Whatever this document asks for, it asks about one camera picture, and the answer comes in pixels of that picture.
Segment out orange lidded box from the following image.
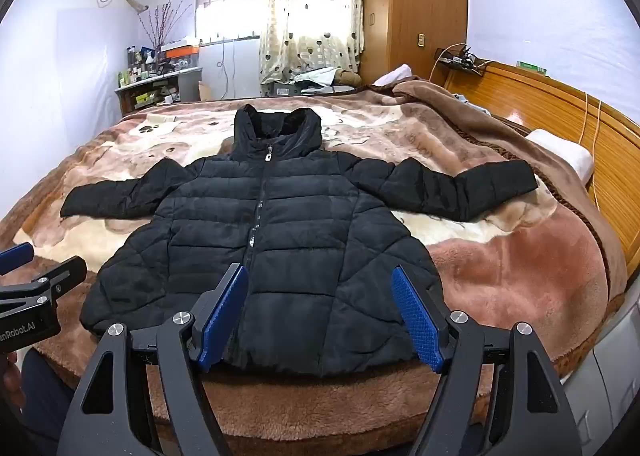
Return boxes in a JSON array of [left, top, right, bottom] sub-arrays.
[[158, 38, 201, 71]]

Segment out group of bottles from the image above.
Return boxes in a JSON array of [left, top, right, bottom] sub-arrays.
[[118, 43, 162, 88]]

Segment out power strip with plugs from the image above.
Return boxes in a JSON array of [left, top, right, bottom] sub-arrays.
[[436, 44, 487, 76]]

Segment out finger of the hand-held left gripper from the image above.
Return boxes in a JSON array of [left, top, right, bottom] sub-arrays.
[[0, 256, 87, 311], [0, 243, 36, 283]]

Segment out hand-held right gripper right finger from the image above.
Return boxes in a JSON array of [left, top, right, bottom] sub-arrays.
[[391, 265, 583, 456]]

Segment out black puffer jacket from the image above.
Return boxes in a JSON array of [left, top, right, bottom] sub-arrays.
[[60, 104, 540, 377]]

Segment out pile of papers and clothes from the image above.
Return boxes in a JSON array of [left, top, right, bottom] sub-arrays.
[[260, 66, 351, 98]]

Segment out wooden wardrobe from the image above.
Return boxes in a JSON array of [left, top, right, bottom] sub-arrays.
[[360, 0, 469, 87]]

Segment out rolled white pillow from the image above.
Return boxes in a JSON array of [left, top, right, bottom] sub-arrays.
[[372, 64, 414, 88]]

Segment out wooden headboard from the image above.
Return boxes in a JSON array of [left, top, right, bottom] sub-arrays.
[[442, 59, 640, 264]]

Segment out grey desk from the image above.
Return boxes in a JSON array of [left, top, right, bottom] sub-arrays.
[[114, 66, 204, 118]]

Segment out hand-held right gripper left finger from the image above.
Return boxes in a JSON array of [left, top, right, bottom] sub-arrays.
[[56, 263, 250, 456]]

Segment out printed plush blanket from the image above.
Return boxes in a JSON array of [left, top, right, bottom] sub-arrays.
[[0, 86, 613, 424]]

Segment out plain brown blanket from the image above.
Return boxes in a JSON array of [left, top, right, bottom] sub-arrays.
[[392, 78, 630, 322]]

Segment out grey bed base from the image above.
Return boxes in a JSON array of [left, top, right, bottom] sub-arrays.
[[559, 263, 640, 456]]

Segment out patterned curtain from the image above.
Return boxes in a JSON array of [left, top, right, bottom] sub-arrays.
[[258, 0, 364, 85]]

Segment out person's left hand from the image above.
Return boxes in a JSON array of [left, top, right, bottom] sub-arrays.
[[0, 352, 23, 389]]

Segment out light blue cloth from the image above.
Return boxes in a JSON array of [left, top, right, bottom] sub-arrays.
[[451, 93, 490, 113]]

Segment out dried flower branches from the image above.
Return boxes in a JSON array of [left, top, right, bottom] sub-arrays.
[[141, 0, 194, 63]]

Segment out flat white pillow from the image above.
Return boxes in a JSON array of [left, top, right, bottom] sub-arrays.
[[525, 127, 594, 185]]

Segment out brown plush toy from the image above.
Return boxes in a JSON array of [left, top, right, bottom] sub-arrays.
[[331, 68, 362, 88]]

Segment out window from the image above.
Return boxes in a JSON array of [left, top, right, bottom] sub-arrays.
[[194, 0, 262, 44]]

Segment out person's dark clothing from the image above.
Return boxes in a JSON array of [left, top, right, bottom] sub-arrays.
[[12, 348, 87, 456]]

